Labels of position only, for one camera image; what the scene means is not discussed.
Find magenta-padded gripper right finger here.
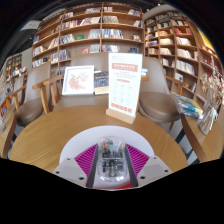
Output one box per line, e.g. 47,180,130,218
123,143,174,188

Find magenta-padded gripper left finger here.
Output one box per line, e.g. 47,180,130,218
52,143,100,189

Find transparent computer mouse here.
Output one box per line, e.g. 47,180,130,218
97,136,127,183

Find white mouse pad red wrist rest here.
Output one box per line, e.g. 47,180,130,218
59,125,155,191

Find taupe armchair wooden arms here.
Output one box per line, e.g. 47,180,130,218
6,61,56,128
32,52,113,113
137,56,189,131

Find colourful stack of books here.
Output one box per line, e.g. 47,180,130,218
171,91,204,119

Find white red sign wooden base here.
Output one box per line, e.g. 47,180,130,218
105,52,144,125

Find white framed floral picture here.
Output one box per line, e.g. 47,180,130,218
61,65,96,97

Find dark standing book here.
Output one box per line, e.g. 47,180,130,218
93,70,110,96

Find glass vase beige dried flowers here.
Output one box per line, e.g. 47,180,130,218
196,54,224,136

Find distant small wooden bookshelf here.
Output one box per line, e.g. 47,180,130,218
4,53,29,84

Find tall wooden bookshelf with books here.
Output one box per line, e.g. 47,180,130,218
143,9,224,108

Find wide wooden bookshelf with books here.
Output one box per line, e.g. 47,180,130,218
31,3,146,76

